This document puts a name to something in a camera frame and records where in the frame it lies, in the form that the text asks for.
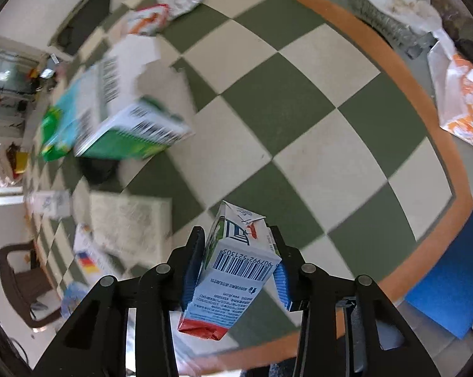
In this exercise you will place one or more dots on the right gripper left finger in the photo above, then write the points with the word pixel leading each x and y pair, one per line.
pixel 92 341

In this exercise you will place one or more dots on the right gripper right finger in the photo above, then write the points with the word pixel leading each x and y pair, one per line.
pixel 348 327

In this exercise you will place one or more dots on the small red blue milk carton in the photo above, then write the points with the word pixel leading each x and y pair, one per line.
pixel 239 258

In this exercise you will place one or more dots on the green blue plastic bag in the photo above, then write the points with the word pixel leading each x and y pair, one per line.
pixel 59 126

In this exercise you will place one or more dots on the blue crumpled plastic wrapper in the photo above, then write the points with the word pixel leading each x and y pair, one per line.
pixel 72 297

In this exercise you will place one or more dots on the white box with flag stripes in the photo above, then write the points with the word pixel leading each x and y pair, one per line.
pixel 93 261

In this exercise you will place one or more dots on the dark wooden chair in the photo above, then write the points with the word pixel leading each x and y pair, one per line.
pixel 22 289

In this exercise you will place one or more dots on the blue floor mat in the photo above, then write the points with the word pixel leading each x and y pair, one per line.
pixel 445 295

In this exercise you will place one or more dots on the white flat paper box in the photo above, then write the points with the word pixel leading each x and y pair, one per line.
pixel 133 228

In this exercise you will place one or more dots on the black round lid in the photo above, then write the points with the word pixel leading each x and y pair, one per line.
pixel 97 171

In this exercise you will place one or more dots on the green white carton box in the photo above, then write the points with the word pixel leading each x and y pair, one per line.
pixel 130 104

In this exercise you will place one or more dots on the green white checkered rug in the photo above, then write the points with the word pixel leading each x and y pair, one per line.
pixel 303 114

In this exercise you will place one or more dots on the orange white snack bag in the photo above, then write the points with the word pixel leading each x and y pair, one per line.
pixel 451 70

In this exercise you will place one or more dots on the red white snack packet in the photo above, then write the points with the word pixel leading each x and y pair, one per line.
pixel 147 21

